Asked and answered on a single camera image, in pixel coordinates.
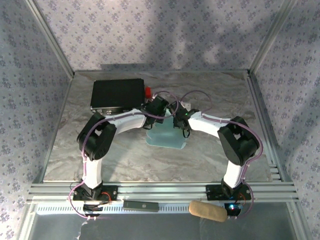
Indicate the circuit board with blue light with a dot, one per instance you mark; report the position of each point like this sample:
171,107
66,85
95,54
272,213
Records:
232,208

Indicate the black hard case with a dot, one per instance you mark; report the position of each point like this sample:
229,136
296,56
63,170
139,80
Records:
117,93

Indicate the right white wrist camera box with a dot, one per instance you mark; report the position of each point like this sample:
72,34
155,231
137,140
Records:
185,104

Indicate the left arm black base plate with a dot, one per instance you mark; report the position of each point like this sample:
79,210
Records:
110,193

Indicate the aluminium side rail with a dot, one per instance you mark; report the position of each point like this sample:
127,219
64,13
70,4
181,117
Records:
262,120

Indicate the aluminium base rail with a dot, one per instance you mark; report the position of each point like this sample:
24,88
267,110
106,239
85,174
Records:
162,190

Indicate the tan oblong sponge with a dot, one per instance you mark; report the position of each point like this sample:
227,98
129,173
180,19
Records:
207,211

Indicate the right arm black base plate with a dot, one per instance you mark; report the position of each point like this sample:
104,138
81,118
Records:
213,192

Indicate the light blue paper box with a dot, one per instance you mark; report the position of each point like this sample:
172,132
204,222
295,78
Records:
165,138

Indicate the black rectangular device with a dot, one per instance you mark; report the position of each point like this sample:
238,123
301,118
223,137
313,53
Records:
141,206

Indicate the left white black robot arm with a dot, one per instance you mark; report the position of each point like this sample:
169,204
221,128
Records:
100,140

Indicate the aluminium corner post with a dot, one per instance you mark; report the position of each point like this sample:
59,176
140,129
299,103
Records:
50,37
272,35

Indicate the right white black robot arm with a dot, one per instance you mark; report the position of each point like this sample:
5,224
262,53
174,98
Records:
235,140

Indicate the red cube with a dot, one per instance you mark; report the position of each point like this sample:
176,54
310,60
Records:
148,91

